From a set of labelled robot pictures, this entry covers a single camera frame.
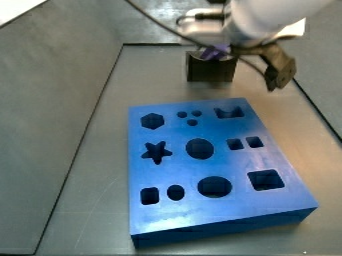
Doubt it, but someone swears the blue shape-hole insertion block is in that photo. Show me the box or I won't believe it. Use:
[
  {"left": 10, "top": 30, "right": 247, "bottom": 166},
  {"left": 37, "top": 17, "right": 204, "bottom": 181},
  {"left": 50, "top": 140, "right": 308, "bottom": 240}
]
[{"left": 128, "top": 98, "right": 317, "bottom": 247}]

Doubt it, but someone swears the black curved fixture stand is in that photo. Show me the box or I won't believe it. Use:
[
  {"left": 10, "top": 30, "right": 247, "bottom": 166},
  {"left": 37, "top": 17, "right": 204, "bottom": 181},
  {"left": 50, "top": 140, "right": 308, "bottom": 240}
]
[{"left": 185, "top": 51, "right": 237, "bottom": 82}]

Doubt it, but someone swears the purple star-profile bar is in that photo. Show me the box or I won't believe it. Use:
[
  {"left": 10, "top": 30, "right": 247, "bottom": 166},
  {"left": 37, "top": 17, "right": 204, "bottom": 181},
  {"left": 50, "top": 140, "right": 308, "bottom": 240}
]
[{"left": 200, "top": 44, "right": 229, "bottom": 61}]

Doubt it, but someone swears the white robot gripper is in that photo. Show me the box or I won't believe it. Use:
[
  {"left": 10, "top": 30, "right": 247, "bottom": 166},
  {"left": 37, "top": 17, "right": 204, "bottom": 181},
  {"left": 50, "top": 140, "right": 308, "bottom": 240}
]
[{"left": 177, "top": 0, "right": 332, "bottom": 91}]

